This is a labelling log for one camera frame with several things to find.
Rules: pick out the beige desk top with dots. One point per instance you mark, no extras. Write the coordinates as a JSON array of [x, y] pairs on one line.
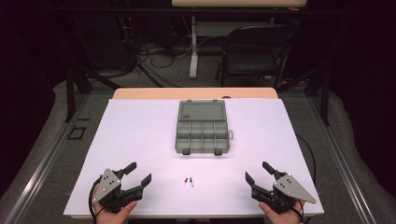
[[236, 2]]

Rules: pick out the grey clear compartment box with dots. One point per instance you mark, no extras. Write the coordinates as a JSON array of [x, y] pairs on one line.
[[202, 127]]

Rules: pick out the person's right hand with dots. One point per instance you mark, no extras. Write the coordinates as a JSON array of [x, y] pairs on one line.
[[280, 217]]

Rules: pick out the red pushpin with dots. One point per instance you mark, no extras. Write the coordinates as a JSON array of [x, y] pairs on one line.
[[186, 180]]

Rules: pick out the wooden table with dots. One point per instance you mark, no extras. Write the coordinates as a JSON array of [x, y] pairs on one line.
[[155, 93]]

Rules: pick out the black metal stand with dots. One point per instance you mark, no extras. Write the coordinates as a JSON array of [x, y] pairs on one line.
[[325, 96], [71, 93]]

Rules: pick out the black folding chair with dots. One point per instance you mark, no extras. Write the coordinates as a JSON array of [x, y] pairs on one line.
[[249, 59]]

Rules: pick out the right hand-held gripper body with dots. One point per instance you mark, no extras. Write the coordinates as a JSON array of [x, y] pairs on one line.
[[289, 188]]

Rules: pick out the metal floor rail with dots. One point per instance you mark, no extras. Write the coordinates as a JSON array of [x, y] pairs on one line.
[[342, 165], [46, 161]]

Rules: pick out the white desk leg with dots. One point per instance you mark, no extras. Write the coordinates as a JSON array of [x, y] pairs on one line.
[[194, 56]]

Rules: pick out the person's left hand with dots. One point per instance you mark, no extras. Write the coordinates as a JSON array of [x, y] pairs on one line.
[[115, 217]]

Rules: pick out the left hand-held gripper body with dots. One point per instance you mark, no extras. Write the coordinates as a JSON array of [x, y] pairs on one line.
[[107, 183]]

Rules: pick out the green pushpin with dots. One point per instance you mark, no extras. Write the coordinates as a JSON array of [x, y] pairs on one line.
[[191, 181]]

